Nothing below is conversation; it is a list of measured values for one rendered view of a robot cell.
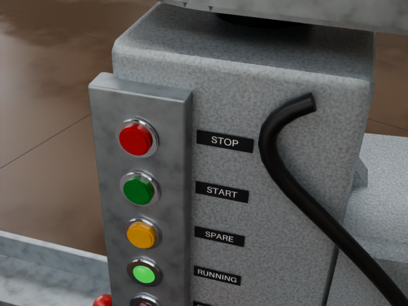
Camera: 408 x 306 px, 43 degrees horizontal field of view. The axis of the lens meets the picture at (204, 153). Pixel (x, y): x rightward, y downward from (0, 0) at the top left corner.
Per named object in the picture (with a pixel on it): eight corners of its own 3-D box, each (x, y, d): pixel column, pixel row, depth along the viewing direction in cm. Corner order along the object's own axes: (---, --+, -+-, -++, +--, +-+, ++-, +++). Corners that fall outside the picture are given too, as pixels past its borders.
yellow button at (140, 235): (157, 244, 47) (156, 223, 46) (153, 252, 47) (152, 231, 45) (131, 238, 48) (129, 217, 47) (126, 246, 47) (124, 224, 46)
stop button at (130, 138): (154, 152, 42) (153, 124, 40) (149, 159, 41) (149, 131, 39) (124, 146, 42) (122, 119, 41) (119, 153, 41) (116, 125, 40)
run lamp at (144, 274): (159, 278, 51) (158, 261, 49) (154, 289, 49) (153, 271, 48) (136, 273, 51) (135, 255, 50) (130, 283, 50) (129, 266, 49)
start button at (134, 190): (156, 201, 45) (155, 176, 43) (152, 209, 44) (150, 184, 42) (127, 195, 45) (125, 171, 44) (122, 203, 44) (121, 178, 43)
